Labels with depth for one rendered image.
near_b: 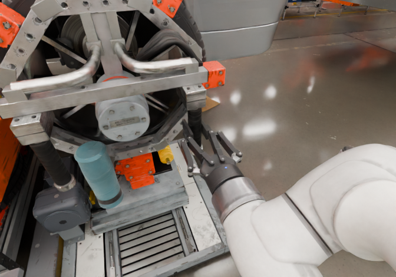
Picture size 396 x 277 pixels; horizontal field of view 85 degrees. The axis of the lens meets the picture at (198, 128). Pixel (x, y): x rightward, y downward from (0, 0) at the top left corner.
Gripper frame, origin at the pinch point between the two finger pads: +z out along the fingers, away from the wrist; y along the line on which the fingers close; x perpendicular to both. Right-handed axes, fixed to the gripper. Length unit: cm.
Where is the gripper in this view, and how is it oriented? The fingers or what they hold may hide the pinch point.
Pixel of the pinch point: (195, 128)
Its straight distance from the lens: 57.8
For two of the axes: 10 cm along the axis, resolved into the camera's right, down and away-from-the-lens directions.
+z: -3.5, -6.0, 7.2
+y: 9.4, -2.3, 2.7
